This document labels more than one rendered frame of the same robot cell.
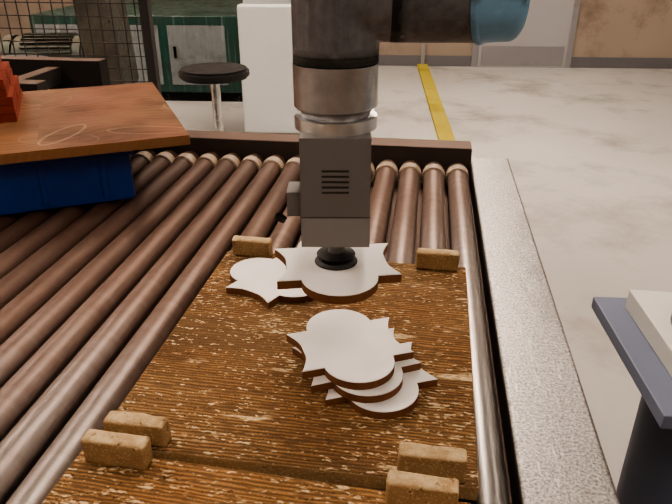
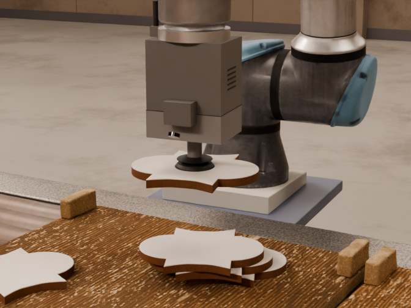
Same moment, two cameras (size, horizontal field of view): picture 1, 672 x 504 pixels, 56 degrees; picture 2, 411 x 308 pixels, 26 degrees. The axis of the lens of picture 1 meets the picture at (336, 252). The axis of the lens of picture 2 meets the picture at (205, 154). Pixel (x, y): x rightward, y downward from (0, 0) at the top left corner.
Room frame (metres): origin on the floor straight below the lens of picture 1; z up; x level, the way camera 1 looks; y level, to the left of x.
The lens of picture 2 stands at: (0.23, 0.86, 1.32)
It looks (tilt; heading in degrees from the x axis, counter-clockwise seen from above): 15 degrees down; 291
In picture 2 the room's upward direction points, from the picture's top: straight up
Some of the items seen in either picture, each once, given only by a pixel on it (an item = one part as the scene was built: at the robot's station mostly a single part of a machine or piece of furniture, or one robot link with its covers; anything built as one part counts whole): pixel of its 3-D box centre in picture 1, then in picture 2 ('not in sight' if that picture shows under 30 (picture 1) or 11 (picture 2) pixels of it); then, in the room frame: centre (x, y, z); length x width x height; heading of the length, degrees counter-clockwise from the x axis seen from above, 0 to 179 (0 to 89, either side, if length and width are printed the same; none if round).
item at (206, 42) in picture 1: (167, 44); not in sight; (6.78, 1.72, 0.38); 1.90 x 1.80 x 0.75; 86
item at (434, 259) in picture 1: (437, 259); (78, 203); (0.80, -0.14, 0.95); 0.06 x 0.02 x 0.03; 81
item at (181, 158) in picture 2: (335, 248); (194, 153); (0.57, 0.00, 1.08); 0.04 x 0.04 x 0.02
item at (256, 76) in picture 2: not in sight; (251, 79); (0.68, -0.52, 1.06); 0.13 x 0.12 x 0.14; 178
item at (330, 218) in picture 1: (323, 171); (188, 82); (0.57, 0.01, 1.16); 0.10 x 0.09 x 0.16; 89
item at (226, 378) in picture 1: (318, 342); (144, 282); (0.62, 0.02, 0.93); 0.41 x 0.35 x 0.02; 171
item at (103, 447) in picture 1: (117, 449); not in sight; (0.43, 0.19, 0.95); 0.06 x 0.02 x 0.03; 79
